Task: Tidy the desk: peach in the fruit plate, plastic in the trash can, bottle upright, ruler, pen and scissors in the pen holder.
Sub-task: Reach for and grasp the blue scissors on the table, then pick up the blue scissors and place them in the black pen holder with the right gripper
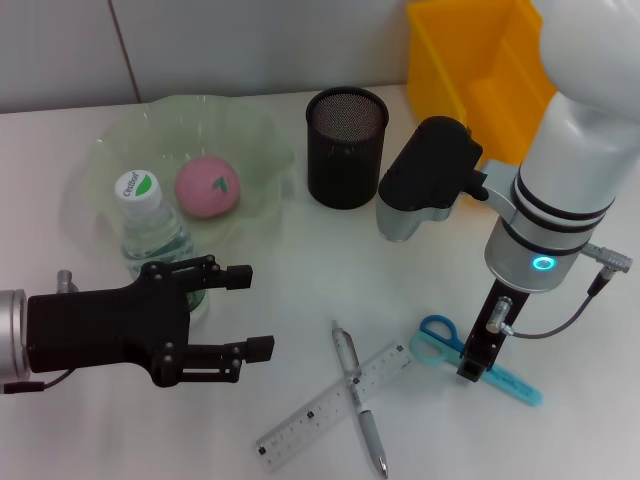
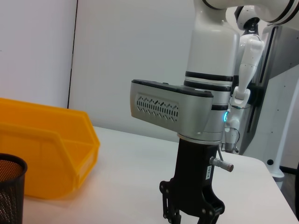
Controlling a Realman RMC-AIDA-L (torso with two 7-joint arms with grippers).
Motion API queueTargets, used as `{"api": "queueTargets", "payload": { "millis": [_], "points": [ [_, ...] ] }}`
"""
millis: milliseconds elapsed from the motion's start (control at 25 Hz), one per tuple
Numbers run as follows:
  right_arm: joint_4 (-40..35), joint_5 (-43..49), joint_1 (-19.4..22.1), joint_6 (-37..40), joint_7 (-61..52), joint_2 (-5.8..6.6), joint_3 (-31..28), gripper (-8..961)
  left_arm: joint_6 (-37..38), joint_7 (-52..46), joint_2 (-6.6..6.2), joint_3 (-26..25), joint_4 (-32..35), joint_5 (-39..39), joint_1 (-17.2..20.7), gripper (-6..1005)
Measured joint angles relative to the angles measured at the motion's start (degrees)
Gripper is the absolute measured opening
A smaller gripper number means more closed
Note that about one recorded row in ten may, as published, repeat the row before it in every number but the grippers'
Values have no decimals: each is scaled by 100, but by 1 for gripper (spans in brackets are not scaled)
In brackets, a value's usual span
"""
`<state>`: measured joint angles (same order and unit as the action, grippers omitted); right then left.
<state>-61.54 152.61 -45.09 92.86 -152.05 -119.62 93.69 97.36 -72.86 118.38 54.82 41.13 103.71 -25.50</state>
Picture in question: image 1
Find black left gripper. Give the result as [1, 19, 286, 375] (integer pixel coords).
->
[25, 254, 254, 389]

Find black mesh pen cup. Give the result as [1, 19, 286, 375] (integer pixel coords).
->
[305, 87, 391, 210]

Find gripper cable with plugs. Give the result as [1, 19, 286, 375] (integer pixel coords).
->
[0, 269, 81, 396]
[487, 242, 622, 340]

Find clear grey ballpoint pen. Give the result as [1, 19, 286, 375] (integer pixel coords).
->
[330, 319, 390, 479]

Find clear water bottle green label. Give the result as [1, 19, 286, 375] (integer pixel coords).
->
[113, 169, 210, 316]

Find left gripper cable with plugs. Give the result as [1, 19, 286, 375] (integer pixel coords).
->
[0, 269, 81, 396]

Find right gripper cable with plugs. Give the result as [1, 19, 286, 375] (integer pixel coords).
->
[487, 242, 622, 340]

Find blue scissors with blade cover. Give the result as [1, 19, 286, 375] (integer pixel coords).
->
[408, 314, 545, 409]

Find yellow plastic storage bin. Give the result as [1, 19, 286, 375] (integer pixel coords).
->
[406, 0, 559, 211]

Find pink peach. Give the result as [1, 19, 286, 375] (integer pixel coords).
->
[173, 155, 242, 220]

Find green glass fruit plate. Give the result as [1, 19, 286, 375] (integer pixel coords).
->
[62, 93, 297, 254]

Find transparent plastic ruler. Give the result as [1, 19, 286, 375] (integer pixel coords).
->
[252, 340, 416, 474]

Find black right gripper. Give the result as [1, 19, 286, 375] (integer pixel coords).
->
[455, 277, 530, 384]

